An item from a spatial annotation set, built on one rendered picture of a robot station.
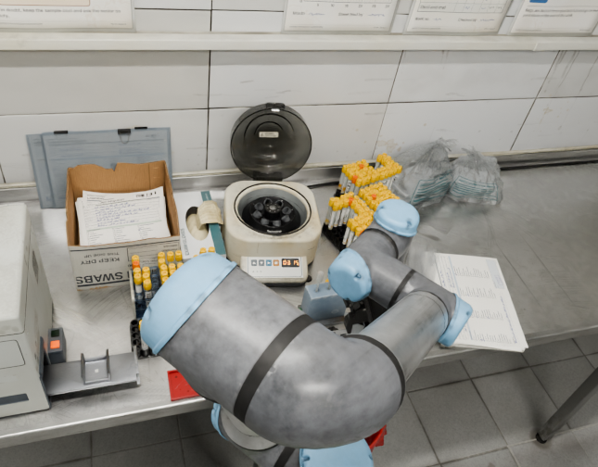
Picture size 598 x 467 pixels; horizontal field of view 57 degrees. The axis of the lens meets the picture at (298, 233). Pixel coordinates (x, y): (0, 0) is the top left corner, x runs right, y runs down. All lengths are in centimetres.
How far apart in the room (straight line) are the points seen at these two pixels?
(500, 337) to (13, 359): 106
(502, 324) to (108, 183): 107
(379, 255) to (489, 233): 90
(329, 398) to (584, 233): 152
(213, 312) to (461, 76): 135
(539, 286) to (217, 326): 126
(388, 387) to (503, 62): 137
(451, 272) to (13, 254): 105
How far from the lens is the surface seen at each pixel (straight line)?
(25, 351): 106
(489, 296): 153
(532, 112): 199
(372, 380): 52
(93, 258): 131
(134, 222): 144
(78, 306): 136
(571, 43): 185
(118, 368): 120
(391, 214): 92
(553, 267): 174
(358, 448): 91
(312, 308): 128
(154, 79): 144
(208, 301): 51
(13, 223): 113
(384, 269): 86
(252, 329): 49
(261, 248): 135
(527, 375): 264
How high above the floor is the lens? 193
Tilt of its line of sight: 43 degrees down
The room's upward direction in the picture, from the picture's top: 11 degrees clockwise
